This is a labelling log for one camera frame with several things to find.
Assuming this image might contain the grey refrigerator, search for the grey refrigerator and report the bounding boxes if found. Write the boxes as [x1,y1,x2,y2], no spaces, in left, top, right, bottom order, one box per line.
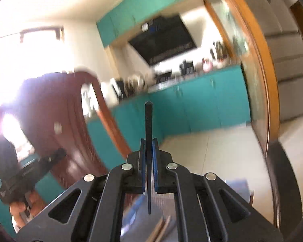
[245,0,303,121]

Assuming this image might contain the black cooking pot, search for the black cooking pot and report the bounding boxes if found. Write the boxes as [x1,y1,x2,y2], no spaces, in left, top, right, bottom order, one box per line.
[179,60,194,75]

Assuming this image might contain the blue striped cloth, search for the blue striped cloth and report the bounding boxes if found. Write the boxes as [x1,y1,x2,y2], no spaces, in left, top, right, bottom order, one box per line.
[120,178,255,242]

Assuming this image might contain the teal upper kitchen cabinets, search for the teal upper kitchen cabinets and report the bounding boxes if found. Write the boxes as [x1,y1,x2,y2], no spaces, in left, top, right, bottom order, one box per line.
[97,0,182,47]

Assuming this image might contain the teal lower kitchen cabinets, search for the teal lower kitchen cabinets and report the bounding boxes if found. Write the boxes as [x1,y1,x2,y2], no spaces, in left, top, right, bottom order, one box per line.
[0,64,252,237]

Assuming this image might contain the cream textured chopstick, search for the cream textured chopstick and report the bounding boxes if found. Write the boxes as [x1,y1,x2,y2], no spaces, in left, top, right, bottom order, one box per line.
[155,215,172,242]

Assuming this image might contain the teal kitchen cabinets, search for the teal kitchen cabinets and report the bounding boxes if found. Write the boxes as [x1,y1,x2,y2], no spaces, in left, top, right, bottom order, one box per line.
[0,64,252,237]
[97,0,182,47]

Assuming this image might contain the wooden glass sliding door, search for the wooden glass sliding door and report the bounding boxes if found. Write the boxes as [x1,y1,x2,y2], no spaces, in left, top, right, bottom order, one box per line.
[204,0,280,156]

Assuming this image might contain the black range hood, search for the black range hood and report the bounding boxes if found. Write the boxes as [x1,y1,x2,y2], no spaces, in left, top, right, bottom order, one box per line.
[128,14,196,66]

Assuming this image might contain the black chopstick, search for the black chopstick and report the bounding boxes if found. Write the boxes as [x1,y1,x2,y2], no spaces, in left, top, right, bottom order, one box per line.
[145,101,153,215]

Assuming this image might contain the brown wooden chair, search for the brown wooden chair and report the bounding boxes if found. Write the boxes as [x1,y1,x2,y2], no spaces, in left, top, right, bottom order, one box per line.
[0,71,131,189]

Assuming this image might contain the left hand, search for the left hand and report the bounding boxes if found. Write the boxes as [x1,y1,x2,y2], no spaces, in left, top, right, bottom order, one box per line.
[9,190,47,232]

